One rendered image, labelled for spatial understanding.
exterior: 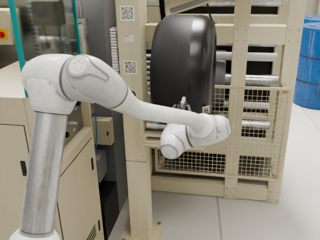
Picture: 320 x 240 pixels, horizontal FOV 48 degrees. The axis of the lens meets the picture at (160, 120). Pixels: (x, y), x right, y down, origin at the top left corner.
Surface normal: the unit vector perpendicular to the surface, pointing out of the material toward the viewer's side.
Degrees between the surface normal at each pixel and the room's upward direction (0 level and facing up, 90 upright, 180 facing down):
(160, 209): 0
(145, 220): 90
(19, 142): 90
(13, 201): 90
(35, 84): 73
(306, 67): 90
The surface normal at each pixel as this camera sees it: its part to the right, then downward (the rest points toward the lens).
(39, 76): -0.49, 0.13
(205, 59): 0.53, 0.00
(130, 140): -0.18, 0.40
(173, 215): -0.02, -0.91
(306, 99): -0.71, 0.29
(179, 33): -0.13, -0.49
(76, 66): -0.27, -0.32
